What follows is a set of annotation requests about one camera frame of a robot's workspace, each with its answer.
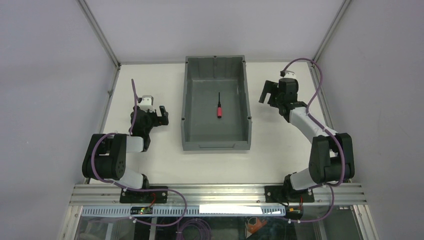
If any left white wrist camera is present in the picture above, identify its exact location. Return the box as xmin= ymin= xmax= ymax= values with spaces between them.
xmin=137 ymin=95 xmax=156 ymax=113

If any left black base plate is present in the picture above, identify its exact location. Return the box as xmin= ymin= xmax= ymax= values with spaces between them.
xmin=119 ymin=186 xmax=168 ymax=204

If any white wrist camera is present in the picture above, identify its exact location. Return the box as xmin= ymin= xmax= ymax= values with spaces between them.
xmin=137 ymin=95 xmax=156 ymax=113
xmin=280 ymin=70 xmax=297 ymax=80

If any grey plastic bin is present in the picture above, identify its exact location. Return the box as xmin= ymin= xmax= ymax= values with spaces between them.
xmin=180 ymin=55 xmax=252 ymax=151

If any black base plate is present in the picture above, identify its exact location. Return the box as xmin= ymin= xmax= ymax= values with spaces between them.
xmin=264 ymin=185 xmax=315 ymax=204
xmin=119 ymin=186 xmax=168 ymax=204

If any red handled screwdriver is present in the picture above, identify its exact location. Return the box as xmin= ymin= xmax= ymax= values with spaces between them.
xmin=216 ymin=92 xmax=223 ymax=119

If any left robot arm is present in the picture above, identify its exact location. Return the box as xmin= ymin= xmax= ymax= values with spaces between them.
xmin=82 ymin=105 xmax=169 ymax=191

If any aluminium front rail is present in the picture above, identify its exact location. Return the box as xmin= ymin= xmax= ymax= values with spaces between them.
xmin=69 ymin=183 xmax=367 ymax=207

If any white slotted cable duct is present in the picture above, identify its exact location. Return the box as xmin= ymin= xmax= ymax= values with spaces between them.
xmin=81 ymin=204 xmax=286 ymax=218

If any aluminium frame post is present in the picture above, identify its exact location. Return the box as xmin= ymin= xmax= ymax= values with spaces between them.
xmin=76 ymin=0 xmax=121 ymax=68
xmin=312 ymin=0 xmax=352 ymax=62

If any left aluminium frame post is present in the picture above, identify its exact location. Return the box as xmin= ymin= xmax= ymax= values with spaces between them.
xmin=76 ymin=0 xmax=121 ymax=68

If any orange object under table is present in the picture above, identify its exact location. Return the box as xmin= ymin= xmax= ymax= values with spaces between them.
xmin=245 ymin=216 xmax=268 ymax=239

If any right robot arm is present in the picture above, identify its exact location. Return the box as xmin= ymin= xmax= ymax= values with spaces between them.
xmin=259 ymin=77 xmax=355 ymax=200

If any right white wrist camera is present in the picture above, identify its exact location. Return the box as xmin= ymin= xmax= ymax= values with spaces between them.
xmin=280 ymin=70 xmax=297 ymax=80

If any right aluminium frame post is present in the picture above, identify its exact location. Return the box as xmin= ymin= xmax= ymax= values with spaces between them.
xmin=312 ymin=0 xmax=352 ymax=62

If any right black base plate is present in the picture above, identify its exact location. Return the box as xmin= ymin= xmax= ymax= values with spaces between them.
xmin=264 ymin=185 xmax=315 ymax=204

